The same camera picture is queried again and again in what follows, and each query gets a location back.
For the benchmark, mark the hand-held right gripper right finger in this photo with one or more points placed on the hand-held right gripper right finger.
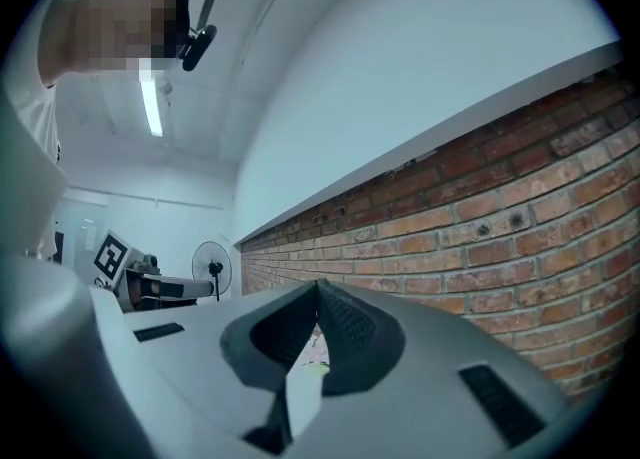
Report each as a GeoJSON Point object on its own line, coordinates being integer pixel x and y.
{"type": "Point", "coordinates": [425, 397]}

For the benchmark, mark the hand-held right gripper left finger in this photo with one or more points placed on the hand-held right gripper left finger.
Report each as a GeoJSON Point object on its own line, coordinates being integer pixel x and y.
{"type": "Point", "coordinates": [200, 362]}

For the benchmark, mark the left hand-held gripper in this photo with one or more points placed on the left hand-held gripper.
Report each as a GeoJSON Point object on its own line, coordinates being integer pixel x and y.
{"type": "Point", "coordinates": [112, 257]}

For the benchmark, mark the black standing fan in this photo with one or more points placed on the black standing fan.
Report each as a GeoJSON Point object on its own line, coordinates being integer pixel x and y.
{"type": "Point", "coordinates": [212, 267]}

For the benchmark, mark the white table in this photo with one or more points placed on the white table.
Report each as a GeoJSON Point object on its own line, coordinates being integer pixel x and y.
{"type": "Point", "coordinates": [304, 402]}

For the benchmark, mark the pink flowers in pot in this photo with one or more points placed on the pink flowers in pot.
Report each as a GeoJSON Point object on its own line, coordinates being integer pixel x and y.
{"type": "Point", "coordinates": [316, 349]}

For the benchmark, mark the long ceiling light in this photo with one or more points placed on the long ceiling light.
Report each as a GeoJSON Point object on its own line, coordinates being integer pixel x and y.
{"type": "Point", "coordinates": [151, 102]}

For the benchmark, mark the person in white shirt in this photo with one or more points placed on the person in white shirt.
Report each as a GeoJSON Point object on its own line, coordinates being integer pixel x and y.
{"type": "Point", "coordinates": [30, 112]}

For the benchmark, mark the person's head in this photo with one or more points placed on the person's head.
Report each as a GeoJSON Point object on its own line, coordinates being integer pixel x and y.
{"type": "Point", "coordinates": [110, 27]}

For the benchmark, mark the black head camera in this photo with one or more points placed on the black head camera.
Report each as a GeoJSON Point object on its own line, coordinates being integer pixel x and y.
{"type": "Point", "coordinates": [197, 49]}

